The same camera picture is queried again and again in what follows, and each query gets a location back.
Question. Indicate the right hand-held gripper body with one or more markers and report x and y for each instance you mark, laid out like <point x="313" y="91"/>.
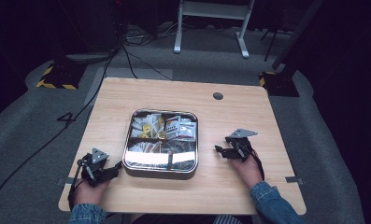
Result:
<point x="243" y="144"/>

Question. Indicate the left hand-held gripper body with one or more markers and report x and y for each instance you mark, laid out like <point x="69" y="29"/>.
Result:
<point x="94" y="169"/>

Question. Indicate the dark divided snack box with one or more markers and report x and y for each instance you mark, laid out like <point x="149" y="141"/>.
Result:
<point x="159" y="174"/>

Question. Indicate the clear lid with gold knob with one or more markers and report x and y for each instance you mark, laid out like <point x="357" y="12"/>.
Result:
<point x="161" y="157"/>

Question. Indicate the person's left hand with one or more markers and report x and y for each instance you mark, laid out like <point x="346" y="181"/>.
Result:
<point x="88" y="193"/>

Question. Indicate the person's right hand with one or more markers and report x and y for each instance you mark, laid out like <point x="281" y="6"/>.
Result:
<point x="248" y="172"/>

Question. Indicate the pile of white brown sachets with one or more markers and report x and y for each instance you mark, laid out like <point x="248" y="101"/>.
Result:
<point x="144" y="146"/>

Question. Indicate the pile of dark packets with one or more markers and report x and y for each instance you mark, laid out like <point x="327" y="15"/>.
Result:
<point x="180" y="147"/>

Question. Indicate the pile of white yellow packets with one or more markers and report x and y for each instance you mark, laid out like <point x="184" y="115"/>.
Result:
<point x="145" y="127"/>

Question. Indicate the round table grommet hole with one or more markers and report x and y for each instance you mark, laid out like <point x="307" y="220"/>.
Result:
<point x="218" y="95"/>

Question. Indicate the person's striped clothing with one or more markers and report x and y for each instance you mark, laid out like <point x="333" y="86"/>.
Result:
<point x="226" y="219"/>

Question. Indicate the black yellow striped base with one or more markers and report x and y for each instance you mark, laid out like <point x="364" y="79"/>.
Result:
<point x="279" y="84"/>
<point x="60" y="79"/>

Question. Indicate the black tripod legs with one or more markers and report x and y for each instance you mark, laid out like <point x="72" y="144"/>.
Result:
<point x="272" y="43"/>

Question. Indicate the dark cabinet with grey base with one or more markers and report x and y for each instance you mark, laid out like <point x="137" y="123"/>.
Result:
<point x="89" y="56"/>

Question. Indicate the dark slanted stand pole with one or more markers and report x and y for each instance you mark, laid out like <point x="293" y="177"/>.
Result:
<point x="298" y="31"/>

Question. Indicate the metal table edge bracket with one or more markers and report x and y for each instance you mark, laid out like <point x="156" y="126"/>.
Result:
<point x="64" y="181"/>
<point x="293" y="179"/>

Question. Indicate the white metal stand frame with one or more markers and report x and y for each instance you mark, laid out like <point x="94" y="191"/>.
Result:
<point x="211" y="11"/>

